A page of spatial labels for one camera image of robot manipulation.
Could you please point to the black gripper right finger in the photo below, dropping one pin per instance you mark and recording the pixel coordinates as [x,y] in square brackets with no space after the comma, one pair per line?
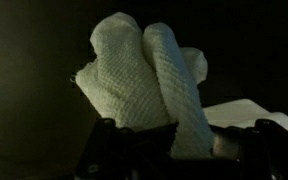
[254,153]

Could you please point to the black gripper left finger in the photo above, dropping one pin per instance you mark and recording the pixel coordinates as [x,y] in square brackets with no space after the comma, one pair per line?
[124,153]

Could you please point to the white terry towel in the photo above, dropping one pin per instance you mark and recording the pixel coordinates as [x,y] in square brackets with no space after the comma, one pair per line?
[127,76]

